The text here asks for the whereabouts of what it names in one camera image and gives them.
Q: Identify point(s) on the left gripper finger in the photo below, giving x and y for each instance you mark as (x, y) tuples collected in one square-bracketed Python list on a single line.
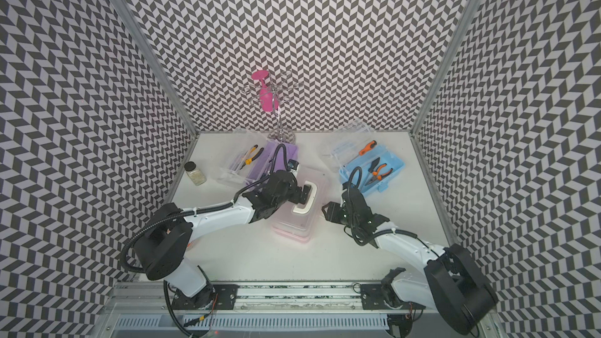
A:
[(301, 198), (306, 190)]

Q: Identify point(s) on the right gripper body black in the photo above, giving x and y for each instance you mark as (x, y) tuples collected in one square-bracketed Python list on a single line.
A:
[(350, 220)]

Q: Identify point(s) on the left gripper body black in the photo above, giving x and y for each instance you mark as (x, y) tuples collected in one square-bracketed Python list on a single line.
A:
[(290, 196)]

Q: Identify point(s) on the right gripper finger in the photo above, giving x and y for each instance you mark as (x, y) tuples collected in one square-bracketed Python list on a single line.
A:
[(333, 216), (331, 206)]

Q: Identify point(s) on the pink toolbox clear lid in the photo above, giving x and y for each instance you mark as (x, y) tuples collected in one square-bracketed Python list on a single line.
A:
[(295, 221)]

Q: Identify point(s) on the blue toolbox clear lid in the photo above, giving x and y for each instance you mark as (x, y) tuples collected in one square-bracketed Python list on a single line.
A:
[(339, 152)]

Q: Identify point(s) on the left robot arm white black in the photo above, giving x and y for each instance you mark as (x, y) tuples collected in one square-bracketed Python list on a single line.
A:
[(158, 250)]

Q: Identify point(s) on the yellow black pliers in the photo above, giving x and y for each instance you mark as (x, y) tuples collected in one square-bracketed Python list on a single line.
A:
[(254, 153)]

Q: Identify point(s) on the purple toolbox clear lid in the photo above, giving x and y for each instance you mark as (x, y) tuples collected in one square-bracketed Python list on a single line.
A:
[(237, 145)]

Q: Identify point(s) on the orange black screwdriver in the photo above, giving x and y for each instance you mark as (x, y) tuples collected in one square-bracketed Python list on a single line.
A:
[(367, 148)]

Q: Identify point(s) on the pink cup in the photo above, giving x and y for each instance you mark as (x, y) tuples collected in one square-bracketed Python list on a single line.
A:
[(267, 96)]

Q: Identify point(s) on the small glass jar black lid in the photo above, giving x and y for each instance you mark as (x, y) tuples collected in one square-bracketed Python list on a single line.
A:
[(197, 177)]

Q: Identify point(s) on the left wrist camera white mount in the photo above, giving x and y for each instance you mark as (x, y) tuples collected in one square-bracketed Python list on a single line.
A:
[(292, 166)]

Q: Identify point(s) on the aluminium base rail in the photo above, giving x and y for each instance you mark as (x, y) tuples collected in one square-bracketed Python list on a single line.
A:
[(271, 309)]

